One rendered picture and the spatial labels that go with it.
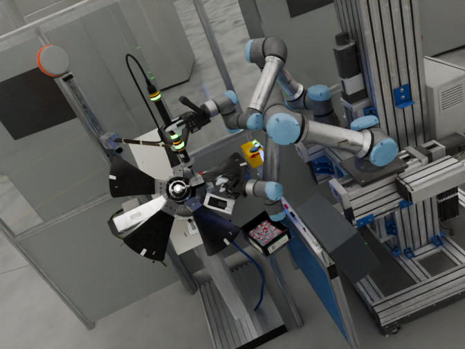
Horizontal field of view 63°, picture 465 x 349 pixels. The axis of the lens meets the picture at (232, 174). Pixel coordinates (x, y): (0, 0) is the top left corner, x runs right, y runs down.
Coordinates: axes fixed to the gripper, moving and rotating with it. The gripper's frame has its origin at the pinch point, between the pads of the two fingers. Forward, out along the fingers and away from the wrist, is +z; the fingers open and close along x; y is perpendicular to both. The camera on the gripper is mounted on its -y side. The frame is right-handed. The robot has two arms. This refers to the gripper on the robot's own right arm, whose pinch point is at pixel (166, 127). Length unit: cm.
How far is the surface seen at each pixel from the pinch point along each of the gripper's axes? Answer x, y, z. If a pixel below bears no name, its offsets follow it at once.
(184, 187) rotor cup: -4.5, 28.6, 5.5
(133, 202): 21, 35, 30
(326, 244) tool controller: -84, 27, -17
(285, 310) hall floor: 1, 150, -17
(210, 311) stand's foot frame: 30, 142, 25
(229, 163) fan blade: 0.0, 32.0, -20.5
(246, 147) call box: 25, 43, -40
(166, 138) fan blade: 19.8, 12.2, -0.3
